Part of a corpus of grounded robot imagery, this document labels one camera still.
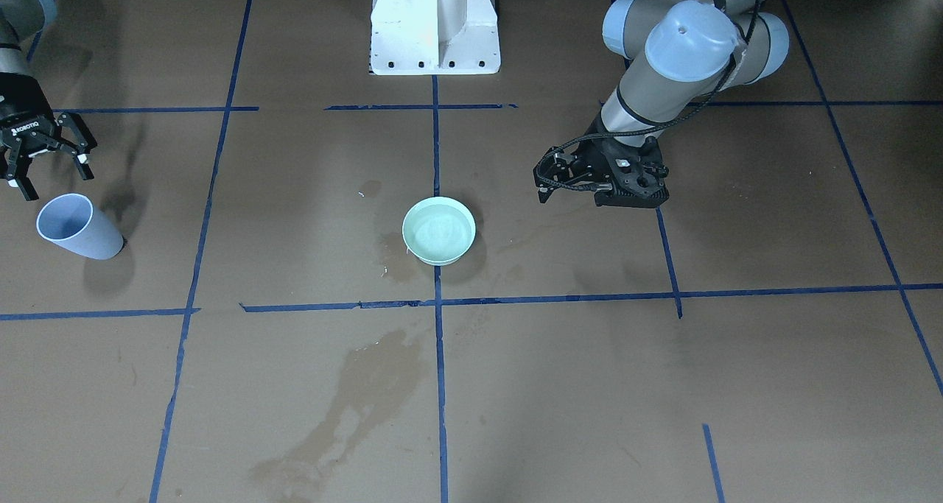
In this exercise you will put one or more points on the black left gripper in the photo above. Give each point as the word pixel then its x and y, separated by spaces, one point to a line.
pixel 594 154

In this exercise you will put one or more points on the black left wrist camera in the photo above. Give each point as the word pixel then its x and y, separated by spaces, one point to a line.
pixel 635 176

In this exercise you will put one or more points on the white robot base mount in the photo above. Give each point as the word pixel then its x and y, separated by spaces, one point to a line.
pixel 418 37

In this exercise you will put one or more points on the green ceramic bowl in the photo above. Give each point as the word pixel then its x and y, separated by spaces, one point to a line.
pixel 438 230

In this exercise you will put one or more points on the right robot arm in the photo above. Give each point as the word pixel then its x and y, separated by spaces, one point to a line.
pixel 21 19

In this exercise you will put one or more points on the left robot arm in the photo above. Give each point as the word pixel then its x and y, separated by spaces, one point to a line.
pixel 680 54

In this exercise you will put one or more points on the blue plastic cup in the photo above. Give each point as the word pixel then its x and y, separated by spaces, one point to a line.
pixel 74 223

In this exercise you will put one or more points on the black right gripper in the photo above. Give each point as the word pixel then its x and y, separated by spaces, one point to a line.
pixel 24 111

